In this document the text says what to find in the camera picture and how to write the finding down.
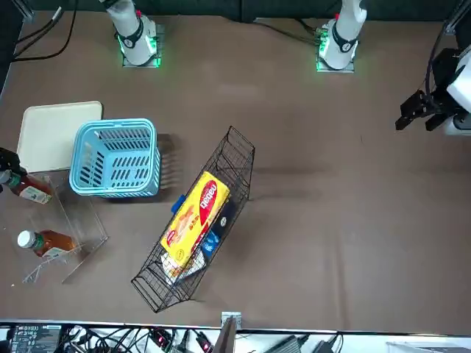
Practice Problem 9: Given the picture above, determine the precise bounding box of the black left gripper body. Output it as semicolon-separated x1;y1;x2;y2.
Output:
422;47;461;117

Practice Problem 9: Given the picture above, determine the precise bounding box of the amber tea bottle white cap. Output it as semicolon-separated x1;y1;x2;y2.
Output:
16;229;79;260
0;169;54;206

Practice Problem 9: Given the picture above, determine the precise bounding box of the clear acrylic beverage shelf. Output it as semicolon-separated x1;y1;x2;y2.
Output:
0;172;110;285

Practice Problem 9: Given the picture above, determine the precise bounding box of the light blue plastic basket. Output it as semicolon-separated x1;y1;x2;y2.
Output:
68;118;162;199

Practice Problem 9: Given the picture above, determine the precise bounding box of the cream plastic tray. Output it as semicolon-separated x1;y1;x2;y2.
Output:
16;100;104;174

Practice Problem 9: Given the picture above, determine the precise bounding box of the black labelled power adapter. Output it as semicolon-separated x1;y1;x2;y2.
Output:
6;323;63;353

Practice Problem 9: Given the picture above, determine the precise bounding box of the yellow Nabati wafer box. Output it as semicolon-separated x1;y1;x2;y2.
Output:
160;171;231;268

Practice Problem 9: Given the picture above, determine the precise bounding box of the white orange biscuit box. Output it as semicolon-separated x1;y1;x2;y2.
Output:
160;249;207;286

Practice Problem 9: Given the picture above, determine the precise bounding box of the dark Chocofello cookie box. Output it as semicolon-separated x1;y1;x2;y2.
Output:
210;200;237;236

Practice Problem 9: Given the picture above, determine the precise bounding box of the small red-lit device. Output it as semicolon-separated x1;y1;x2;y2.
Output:
196;332;214;352
152;329;172;349

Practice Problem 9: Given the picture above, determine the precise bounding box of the grey power adapter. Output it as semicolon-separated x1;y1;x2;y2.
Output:
264;334;310;353

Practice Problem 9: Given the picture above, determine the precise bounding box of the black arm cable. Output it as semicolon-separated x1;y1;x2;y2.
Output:
425;21;452;96
16;9;63;47
13;0;80;62

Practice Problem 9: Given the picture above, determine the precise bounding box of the aluminium frame rail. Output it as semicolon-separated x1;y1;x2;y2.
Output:
10;0;36;23
443;0;471;36

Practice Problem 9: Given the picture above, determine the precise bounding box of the black base cable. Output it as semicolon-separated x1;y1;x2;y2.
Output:
253;18;327;47

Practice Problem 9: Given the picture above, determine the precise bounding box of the black wire snack shelf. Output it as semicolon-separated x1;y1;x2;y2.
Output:
130;125;256;314

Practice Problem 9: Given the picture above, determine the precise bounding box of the aluminium camera post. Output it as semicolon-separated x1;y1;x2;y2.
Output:
213;311;243;353

